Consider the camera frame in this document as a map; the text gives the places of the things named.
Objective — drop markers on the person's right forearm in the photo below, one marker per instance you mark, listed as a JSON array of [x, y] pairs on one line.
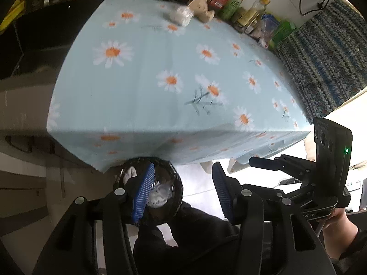
[[354, 252]]

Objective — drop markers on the small bottle yellow label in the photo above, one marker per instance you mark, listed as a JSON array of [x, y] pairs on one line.
[[251, 18]]

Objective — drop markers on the small beige paper piece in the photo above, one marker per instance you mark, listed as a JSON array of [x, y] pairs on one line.
[[208, 15]]

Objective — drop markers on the daisy print blue tablecloth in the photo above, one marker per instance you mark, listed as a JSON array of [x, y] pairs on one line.
[[143, 91]]

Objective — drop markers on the black trash bin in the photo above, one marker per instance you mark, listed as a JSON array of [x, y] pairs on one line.
[[175, 183]]

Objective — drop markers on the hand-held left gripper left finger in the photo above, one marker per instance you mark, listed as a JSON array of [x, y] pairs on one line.
[[143, 194]]

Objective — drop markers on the clear bottle green label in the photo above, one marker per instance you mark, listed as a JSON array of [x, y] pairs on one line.
[[233, 7]]

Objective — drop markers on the grey counter cabinet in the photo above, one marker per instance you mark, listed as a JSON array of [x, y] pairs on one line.
[[25, 106]]

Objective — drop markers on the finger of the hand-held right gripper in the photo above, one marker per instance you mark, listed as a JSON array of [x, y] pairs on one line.
[[275, 190], [266, 163]]

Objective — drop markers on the black kitchen sink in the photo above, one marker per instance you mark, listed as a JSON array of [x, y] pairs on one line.
[[43, 34]]

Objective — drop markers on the person's black pants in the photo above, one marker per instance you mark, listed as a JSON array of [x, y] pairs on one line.
[[186, 243]]

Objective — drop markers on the green packet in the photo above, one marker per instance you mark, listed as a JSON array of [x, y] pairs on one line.
[[283, 31]]

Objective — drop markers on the person's right hand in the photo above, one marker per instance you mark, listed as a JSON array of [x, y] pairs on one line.
[[341, 232]]

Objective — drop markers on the blue white plastic packet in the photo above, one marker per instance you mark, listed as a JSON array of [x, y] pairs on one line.
[[268, 28]]

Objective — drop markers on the blue patterned cloth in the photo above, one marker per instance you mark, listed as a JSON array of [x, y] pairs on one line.
[[324, 63]]

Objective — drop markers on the beige paper carton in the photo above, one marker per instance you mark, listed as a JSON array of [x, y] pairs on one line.
[[198, 5]]

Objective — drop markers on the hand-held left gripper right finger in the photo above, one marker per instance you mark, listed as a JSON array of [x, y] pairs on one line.
[[222, 192]]

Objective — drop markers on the yellow box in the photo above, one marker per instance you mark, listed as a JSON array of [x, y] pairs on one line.
[[11, 14]]

